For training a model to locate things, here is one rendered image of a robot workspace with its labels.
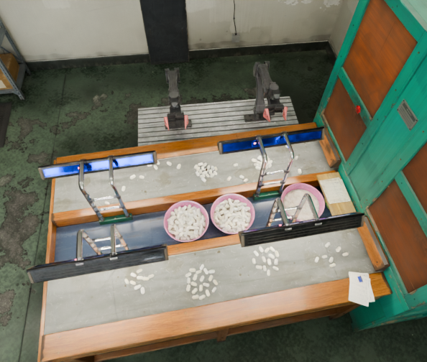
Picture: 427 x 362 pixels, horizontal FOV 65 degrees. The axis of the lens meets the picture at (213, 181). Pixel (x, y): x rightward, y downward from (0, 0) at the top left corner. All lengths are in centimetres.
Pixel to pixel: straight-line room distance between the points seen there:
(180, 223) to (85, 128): 186
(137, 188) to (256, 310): 102
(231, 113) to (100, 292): 155
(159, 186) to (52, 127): 183
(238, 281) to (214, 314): 22
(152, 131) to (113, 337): 140
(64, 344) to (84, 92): 272
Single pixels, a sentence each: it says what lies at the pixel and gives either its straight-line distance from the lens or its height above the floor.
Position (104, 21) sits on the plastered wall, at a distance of 394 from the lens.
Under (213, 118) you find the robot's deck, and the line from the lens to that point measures 259.
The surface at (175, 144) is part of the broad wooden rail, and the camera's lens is 232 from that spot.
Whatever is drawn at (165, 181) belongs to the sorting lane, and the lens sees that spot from 219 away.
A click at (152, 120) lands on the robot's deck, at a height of 67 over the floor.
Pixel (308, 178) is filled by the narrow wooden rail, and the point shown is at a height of 76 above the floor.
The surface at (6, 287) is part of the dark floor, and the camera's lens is 308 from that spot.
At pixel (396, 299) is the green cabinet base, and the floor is 76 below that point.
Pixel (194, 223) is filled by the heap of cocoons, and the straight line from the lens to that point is 203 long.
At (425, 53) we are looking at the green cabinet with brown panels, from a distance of 164.
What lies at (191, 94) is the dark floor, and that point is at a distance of 374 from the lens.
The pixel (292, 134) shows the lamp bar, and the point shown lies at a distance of 199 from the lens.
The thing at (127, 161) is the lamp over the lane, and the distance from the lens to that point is 190.
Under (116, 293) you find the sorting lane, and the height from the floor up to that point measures 74.
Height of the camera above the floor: 259
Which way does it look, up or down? 58 degrees down
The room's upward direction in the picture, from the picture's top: 1 degrees clockwise
